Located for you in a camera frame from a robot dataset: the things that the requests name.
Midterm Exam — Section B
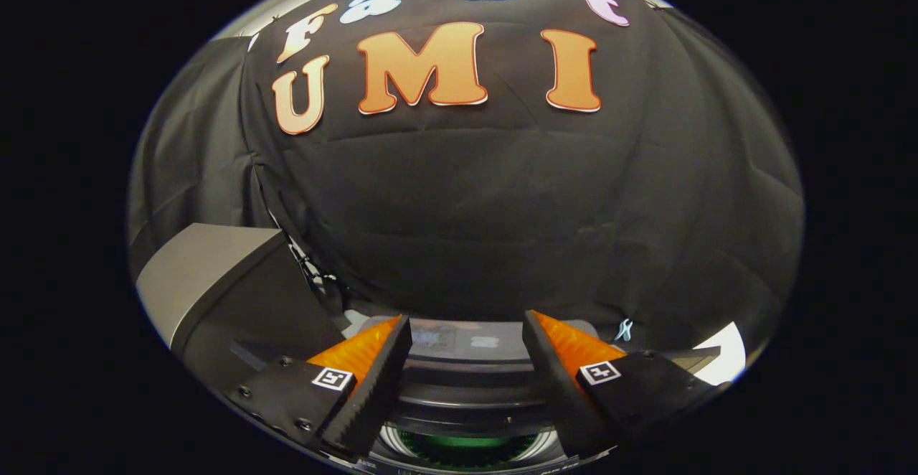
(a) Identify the dark washing machine lid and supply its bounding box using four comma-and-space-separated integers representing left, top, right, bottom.
351, 316, 610, 436

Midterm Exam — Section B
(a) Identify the white table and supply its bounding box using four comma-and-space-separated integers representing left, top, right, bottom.
694, 321, 748, 387

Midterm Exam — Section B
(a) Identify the black cable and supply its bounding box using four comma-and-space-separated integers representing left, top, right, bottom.
267, 210, 341, 304

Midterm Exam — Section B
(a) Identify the grey washing machine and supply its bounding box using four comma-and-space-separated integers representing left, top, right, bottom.
344, 317, 718, 474

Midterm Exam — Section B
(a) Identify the green polo shirt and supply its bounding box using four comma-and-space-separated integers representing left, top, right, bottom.
415, 434, 540, 451

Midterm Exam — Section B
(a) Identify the black backdrop cloth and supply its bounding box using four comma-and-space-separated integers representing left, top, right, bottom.
128, 0, 805, 361

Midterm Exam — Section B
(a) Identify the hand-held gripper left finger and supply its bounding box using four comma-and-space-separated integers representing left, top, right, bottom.
226, 315, 413, 461

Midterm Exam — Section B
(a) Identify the grey side table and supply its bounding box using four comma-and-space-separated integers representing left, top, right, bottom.
135, 222, 346, 393

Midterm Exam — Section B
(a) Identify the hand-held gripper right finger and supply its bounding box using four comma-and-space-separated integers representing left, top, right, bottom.
522, 310, 729, 458

